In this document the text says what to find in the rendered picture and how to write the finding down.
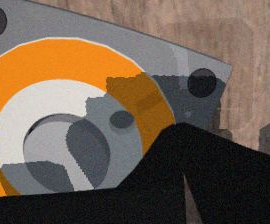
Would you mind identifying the round orange and white plate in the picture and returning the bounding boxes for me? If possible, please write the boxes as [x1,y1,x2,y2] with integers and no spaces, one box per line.
[0,36,175,197]

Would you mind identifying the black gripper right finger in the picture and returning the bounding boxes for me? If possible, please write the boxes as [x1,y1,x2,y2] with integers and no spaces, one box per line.
[175,121,270,224]

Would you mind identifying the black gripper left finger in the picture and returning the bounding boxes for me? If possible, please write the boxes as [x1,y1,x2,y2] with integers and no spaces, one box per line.
[0,123,187,224]

